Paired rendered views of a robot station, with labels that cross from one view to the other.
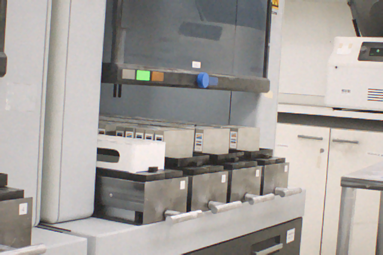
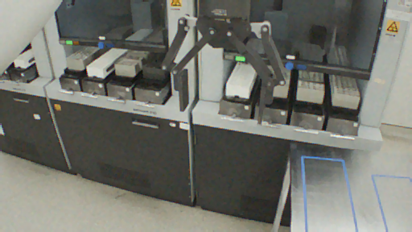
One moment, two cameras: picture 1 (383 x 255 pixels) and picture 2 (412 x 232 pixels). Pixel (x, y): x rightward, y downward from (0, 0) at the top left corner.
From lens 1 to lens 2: 1.44 m
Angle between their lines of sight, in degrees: 77
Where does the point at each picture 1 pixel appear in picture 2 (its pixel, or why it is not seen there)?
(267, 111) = (376, 89)
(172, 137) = not seen: hidden behind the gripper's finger
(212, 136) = (306, 92)
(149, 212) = (222, 111)
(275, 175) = (341, 125)
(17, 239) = (156, 101)
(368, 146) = not seen: outside the picture
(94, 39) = not seen: hidden behind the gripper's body
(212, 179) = (272, 111)
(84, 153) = (213, 80)
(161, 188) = (230, 105)
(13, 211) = (154, 93)
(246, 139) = (343, 100)
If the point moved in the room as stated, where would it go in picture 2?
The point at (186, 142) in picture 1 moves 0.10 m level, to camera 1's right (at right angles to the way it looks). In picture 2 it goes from (281, 90) to (291, 102)
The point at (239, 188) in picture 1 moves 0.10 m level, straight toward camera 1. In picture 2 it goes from (299, 121) to (277, 123)
